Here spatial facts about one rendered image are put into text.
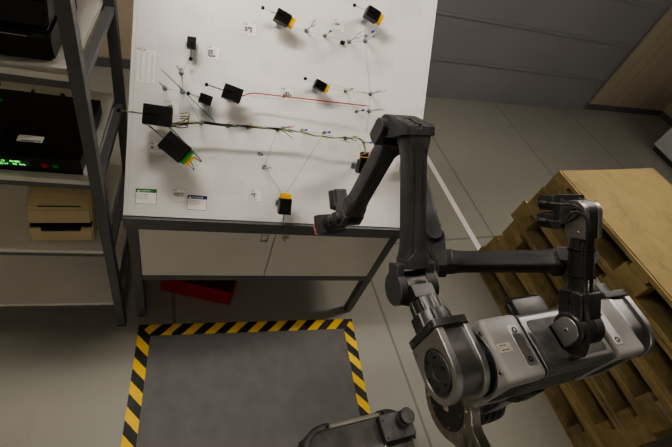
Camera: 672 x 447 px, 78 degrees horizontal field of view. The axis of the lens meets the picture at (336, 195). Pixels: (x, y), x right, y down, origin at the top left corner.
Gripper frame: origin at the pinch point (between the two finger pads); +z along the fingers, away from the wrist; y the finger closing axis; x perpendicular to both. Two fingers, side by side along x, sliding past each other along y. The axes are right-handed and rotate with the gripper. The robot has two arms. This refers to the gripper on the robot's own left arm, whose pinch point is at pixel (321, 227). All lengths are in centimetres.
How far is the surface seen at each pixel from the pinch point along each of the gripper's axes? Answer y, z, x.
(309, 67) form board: -2, 2, -65
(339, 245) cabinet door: -23.0, 40.0, 4.3
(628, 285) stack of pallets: -159, 0, 37
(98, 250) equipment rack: 77, 45, -1
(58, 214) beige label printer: 89, 37, -14
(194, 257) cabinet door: 41, 54, 4
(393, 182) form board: -40.9, 14.1, -19.9
